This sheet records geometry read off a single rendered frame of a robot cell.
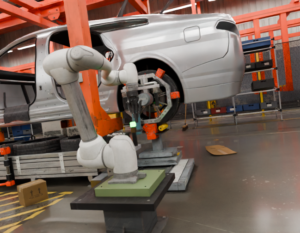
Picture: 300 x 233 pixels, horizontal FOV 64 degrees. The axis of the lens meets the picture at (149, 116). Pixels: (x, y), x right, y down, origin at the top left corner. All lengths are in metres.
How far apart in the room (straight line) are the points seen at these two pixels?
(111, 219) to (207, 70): 1.77
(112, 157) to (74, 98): 0.41
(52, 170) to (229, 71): 2.21
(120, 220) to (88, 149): 0.46
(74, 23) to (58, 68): 1.28
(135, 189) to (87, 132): 0.45
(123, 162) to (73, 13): 1.69
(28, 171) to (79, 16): 1.82
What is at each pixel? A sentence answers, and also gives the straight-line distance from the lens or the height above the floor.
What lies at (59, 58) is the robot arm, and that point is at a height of 1.09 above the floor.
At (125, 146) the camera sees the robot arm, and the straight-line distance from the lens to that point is 1.45.
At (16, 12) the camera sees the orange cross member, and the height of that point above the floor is 2.63.
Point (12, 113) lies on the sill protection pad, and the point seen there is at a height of 0.90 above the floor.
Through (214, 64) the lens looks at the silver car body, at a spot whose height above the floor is 1.11.
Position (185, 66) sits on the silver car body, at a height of 1.15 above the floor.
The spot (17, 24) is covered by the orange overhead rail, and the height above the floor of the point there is 2.98.
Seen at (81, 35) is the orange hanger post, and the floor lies 1.54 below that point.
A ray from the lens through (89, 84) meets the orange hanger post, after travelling 2.46.
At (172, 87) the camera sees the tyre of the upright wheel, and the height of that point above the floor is 0.94.
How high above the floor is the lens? 0.80
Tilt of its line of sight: 3 degrees down
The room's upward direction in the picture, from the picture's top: 7 degrees counter-clockwise
